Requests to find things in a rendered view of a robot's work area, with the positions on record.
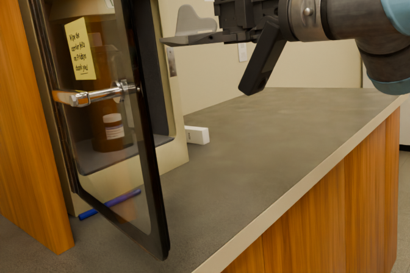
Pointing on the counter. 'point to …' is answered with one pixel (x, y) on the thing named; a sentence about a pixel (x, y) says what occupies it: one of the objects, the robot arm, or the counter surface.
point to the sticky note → (80, 50)
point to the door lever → (80, 100)
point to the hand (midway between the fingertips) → (191, 41)
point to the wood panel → (26, 137)
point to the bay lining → (150, 63)
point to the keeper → (171, 61)
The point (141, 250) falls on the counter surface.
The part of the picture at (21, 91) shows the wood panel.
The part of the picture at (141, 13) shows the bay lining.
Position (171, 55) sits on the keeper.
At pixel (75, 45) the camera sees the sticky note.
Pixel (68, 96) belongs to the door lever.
